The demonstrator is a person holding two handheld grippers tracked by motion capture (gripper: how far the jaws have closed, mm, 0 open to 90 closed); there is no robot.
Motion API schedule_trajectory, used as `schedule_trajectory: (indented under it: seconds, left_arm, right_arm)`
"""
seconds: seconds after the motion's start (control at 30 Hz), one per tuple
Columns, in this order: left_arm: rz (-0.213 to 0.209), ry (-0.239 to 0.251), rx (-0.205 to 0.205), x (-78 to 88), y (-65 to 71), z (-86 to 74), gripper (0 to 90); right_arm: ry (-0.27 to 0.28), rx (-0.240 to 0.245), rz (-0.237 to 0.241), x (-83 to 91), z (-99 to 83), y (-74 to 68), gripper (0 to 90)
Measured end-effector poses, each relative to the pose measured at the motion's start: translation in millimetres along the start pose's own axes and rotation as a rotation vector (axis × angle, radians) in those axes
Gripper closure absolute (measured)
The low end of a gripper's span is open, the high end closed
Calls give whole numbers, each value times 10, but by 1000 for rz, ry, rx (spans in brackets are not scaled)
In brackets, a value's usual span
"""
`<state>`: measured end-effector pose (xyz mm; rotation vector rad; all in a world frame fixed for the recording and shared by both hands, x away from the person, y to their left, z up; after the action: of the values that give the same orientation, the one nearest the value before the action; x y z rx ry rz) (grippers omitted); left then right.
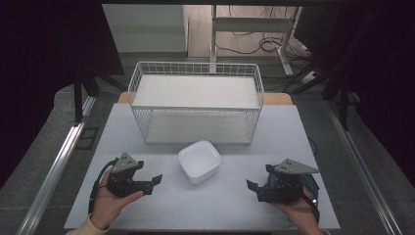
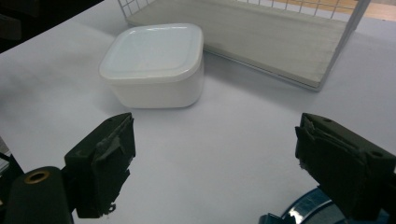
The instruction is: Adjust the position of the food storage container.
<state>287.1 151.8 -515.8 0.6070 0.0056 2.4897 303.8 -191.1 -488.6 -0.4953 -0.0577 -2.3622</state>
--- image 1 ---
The aluminium rail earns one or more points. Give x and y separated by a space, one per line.
55 166
362 166

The dark curtain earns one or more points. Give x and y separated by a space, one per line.
381 65
42 65

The wooden table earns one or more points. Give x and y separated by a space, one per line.
277 98

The white square bowl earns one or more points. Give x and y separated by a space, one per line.
199 160

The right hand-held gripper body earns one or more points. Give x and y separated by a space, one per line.
290 168

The white metal desk frame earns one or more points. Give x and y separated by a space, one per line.
251 24

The person's left hand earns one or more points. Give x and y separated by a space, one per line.
106 207

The person's right hand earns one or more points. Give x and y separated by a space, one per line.
303 213

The black metal stand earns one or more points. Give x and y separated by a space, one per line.
78 98
342 98

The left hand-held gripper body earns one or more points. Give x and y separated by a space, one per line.
125 163

